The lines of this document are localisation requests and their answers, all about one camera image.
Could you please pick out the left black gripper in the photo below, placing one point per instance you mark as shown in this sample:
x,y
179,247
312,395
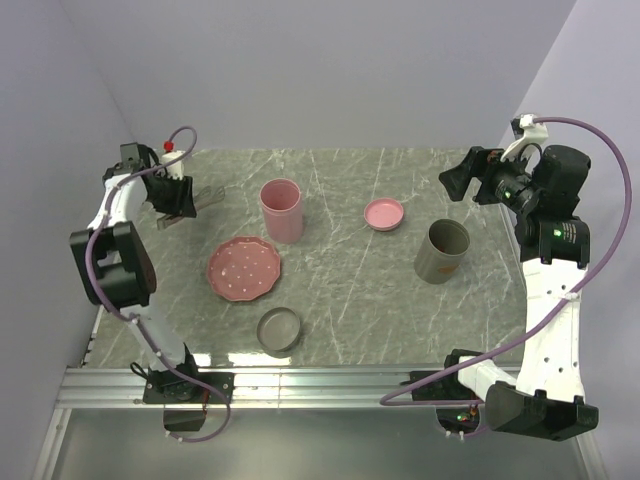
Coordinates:
x,y
183,203

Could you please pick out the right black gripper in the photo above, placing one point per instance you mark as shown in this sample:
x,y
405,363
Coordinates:
x,y
488,165

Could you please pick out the metal tongs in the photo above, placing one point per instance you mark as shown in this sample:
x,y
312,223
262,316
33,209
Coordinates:
x,y
206,197

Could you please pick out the tall grey cup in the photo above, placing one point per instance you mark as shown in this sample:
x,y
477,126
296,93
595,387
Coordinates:
x,y
436,267

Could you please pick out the grey round lid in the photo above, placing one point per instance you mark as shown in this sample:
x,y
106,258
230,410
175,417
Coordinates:
x,y
279,330

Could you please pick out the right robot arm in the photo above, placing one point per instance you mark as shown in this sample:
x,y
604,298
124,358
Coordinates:
x,y
547,398

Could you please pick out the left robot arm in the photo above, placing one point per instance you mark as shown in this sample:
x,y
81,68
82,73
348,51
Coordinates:
x,y
117,272

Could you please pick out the pink round lid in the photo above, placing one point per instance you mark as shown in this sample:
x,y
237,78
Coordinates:
x,y
384,214

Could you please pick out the pink dotted plate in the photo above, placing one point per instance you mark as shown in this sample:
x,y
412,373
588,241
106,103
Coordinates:
x,y
243,268

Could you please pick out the tall pink cup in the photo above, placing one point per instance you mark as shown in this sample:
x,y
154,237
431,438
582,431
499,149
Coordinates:
x,y
282,207

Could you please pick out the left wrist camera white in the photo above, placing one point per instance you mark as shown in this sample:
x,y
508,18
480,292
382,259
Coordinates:
x,y
171,160

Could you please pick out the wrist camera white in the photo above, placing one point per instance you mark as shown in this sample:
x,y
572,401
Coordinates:
x,y
171,160
527,130

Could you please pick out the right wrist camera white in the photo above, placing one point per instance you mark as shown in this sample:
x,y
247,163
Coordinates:
x,y
527,130

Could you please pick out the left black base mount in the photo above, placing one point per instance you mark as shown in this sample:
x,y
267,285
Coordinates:
x,y
183,402

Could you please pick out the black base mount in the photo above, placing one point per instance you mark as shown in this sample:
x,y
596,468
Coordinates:
x,y
183,402
458,413

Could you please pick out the aluminium front rail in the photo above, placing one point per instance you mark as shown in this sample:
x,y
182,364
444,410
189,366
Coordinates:
x,y
343,387

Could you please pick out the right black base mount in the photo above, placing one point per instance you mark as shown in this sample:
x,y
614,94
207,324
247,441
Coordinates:
x,y
458,413

